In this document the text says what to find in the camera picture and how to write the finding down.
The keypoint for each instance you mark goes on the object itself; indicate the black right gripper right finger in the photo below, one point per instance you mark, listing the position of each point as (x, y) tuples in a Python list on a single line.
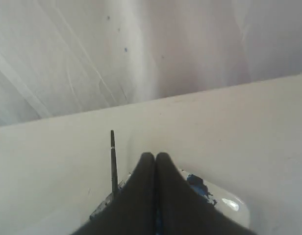
[(183, 211)]

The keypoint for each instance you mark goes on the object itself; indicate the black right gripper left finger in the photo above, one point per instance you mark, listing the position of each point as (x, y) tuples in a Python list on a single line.
[(133, 210)]

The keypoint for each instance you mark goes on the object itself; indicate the black paintbrush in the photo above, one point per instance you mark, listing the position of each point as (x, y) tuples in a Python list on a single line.
[(114, 174)]

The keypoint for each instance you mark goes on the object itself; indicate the clear plate with blue paint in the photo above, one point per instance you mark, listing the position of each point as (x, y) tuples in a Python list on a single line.
[(223, 201)]

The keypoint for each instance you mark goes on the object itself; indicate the white backdrop cloth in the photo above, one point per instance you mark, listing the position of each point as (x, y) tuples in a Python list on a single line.
[(60, 57)]

